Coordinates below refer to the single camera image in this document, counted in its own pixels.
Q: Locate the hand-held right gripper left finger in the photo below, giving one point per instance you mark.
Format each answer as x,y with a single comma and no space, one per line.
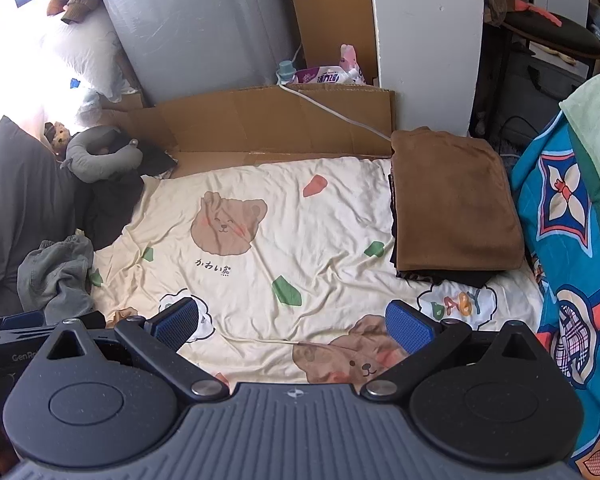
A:
175,322

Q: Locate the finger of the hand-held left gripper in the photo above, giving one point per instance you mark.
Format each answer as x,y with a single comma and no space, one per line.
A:
22,321

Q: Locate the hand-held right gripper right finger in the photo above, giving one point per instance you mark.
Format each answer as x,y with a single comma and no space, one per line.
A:
410,325

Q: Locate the brown printed t-shirt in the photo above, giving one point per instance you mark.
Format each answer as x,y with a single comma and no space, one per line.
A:
455,200

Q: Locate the grey jeans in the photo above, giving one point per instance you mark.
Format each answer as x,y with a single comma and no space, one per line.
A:
55,270

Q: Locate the dark grey pillow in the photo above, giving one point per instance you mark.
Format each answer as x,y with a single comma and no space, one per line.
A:
20,200

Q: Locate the cream bear print bedsheet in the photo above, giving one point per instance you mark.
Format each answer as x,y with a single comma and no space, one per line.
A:
280,260

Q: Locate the black crumpled garment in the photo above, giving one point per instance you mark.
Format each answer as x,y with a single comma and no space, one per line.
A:
110,205

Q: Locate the teal printed blanket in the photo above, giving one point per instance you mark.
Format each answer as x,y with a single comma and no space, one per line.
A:
570,260

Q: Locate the grey neck pillow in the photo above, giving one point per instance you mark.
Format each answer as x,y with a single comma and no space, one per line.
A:
87,160

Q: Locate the small teddy bear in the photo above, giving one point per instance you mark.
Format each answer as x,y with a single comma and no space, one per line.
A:
59,137

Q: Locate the crumpled clear plastic wrap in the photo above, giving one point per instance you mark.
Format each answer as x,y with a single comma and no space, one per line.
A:
92,105

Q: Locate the flattened cardboard sheet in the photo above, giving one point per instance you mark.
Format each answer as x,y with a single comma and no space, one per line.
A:
280,120

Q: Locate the white purple detergent pouch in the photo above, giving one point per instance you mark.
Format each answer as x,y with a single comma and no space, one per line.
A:
330,76

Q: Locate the dark grey laptop bag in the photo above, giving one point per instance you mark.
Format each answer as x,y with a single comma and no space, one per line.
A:
545,85

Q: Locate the light blue bottle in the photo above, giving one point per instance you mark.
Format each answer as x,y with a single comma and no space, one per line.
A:
286,70

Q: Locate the white pillow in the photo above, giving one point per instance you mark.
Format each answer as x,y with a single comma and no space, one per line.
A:
85,50

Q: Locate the grey wrapped appliance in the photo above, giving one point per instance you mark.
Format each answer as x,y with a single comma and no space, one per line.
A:
195,30

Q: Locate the black office chair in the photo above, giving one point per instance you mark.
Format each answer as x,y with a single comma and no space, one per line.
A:
555,35

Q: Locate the tall cardboard box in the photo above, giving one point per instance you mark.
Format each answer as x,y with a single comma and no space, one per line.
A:
330,10

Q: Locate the pink plastic item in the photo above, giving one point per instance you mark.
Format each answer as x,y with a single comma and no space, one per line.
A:
537,10

